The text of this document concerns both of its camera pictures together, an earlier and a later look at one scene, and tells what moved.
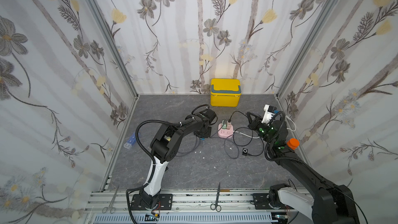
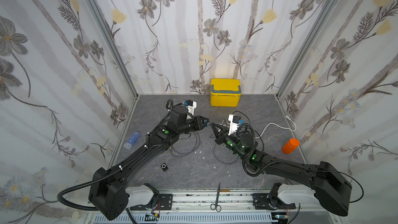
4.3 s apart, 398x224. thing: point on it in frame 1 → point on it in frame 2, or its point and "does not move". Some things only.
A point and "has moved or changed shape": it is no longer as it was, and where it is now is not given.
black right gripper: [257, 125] → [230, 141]
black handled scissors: [213, 206] does not move
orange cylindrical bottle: [293, 143] does not move
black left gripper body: [204, 135] → [197, 123]
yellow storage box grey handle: [225, 92] does not move
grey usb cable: [237, 145] has moved or changed shape
